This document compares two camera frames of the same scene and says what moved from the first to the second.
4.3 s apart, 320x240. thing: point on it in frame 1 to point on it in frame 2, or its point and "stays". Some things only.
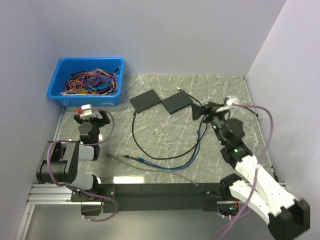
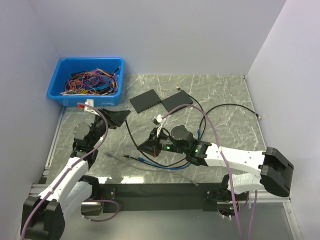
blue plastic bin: [94, 81] stays
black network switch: [145, 101] stays
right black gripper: [209, 109] to [151, 146]
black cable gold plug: [173, 166] stays
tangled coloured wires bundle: [94, 82] stays
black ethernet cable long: [169, 158] to [203, 121]
